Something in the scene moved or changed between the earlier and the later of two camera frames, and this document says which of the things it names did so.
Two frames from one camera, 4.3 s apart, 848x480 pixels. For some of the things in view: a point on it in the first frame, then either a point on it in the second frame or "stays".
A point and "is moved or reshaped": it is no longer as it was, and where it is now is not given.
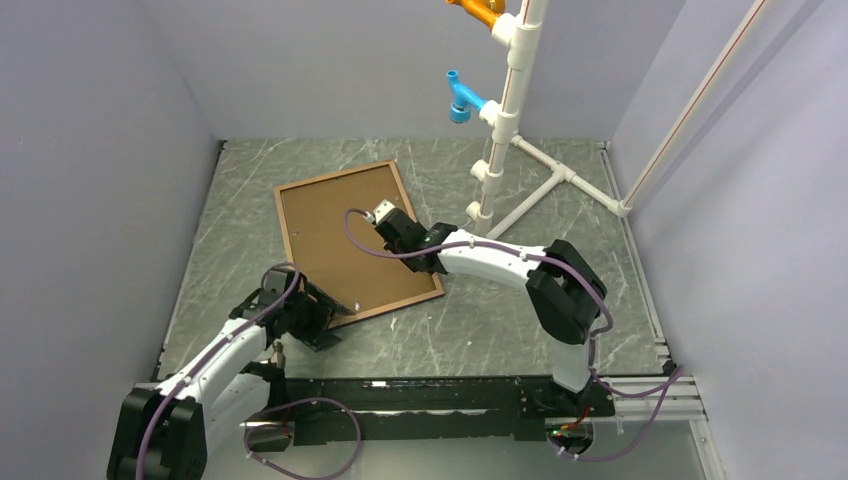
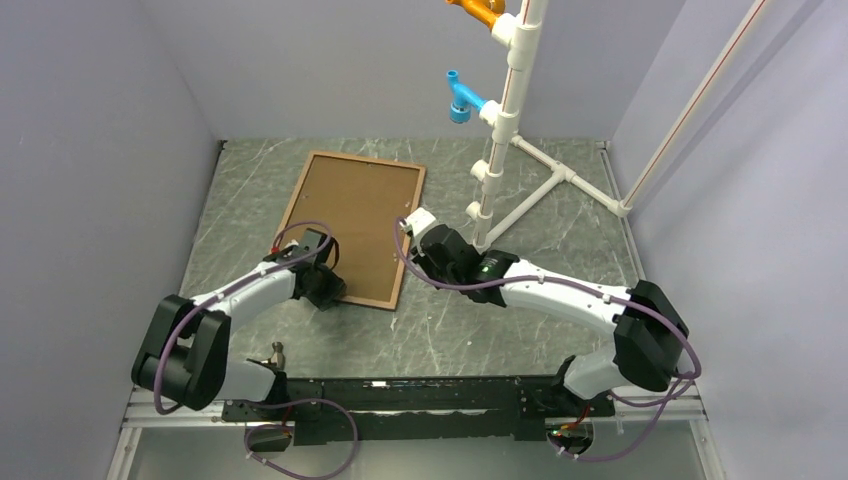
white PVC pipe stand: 522,33 stays
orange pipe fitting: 485,11 stays
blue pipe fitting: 464,98 stays
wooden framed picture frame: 335,242 is moved or reshaped
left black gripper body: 306,315 → 327,287
